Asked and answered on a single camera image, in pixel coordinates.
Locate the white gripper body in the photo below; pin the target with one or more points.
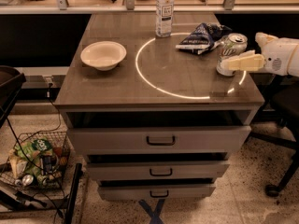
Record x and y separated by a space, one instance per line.
277 56

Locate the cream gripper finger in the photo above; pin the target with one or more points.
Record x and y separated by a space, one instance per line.
243 63
262 39

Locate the green white 7up can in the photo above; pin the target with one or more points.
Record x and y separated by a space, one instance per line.
231 45

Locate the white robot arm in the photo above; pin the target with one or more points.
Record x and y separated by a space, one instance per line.
251 52

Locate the white paper bowl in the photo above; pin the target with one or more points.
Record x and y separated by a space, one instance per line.
104 55

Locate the silver can in basket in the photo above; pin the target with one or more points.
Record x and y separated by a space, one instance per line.
27 180

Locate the blue crumpled chip bag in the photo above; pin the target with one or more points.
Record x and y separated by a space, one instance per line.
205 37

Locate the clear plastic water bottle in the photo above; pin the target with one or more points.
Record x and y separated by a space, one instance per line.
164 17

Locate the grey drawer cabinet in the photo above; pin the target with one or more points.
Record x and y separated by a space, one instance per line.
155 86

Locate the top grey drawer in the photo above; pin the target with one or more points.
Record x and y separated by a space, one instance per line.
91 141

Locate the grey drawer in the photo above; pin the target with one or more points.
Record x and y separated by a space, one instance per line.
156 192
91 141
157 170

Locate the blue tape cross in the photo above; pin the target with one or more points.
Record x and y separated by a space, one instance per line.
154 214

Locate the middle grey drawer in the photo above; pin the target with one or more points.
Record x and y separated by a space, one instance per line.
157 170

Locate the bottom grey drawer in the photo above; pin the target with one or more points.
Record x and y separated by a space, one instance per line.
156 192

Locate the green snack bag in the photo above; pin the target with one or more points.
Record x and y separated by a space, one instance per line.
35 153

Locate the black bin at left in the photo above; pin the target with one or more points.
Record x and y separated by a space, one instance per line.
11 81

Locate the black stand leg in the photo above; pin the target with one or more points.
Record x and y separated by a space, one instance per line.
73 194

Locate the wire basket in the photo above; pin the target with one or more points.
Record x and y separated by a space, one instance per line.
12 173

